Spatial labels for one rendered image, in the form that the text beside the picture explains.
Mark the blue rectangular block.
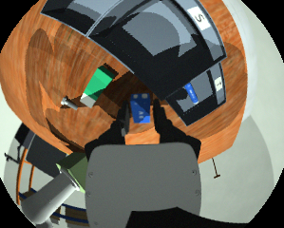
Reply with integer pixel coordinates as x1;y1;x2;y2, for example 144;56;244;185
130;93;150;124

